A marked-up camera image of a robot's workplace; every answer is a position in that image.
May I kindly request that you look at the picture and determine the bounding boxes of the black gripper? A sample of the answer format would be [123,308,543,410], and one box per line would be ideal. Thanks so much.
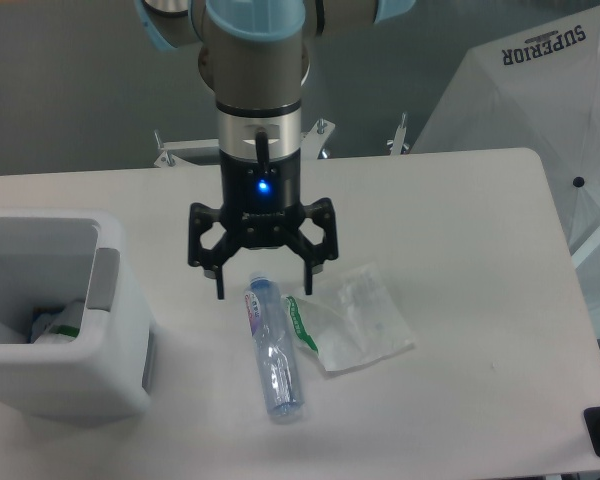
[187,147,341,301]

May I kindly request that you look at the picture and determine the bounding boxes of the clear plastic water bottle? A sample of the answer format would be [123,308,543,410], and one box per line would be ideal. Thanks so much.
[244,272,304,424]

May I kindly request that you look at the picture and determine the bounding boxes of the clear plastic bag green stripe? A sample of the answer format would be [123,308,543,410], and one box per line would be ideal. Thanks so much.
[281,262,415,375]

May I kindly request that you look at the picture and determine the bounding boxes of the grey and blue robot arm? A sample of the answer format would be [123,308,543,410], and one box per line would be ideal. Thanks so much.
[135,1,412,290]

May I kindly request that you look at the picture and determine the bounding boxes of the white trash in can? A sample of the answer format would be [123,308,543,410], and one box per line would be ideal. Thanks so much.
[30,300,85,344]

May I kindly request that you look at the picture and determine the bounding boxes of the white plastic trash can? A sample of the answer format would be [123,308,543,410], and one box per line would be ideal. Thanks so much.
[0,208,155,419]

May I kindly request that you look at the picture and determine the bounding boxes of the white Superior umbrella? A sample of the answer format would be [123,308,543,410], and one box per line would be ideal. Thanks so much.
[414,5,600,338]

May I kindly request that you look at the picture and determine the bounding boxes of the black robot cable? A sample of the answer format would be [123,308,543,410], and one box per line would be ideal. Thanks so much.
[253,127,271,176]

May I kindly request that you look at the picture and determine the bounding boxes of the white metal mounting frame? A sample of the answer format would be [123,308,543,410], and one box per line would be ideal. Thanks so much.
[154,111,411,168]

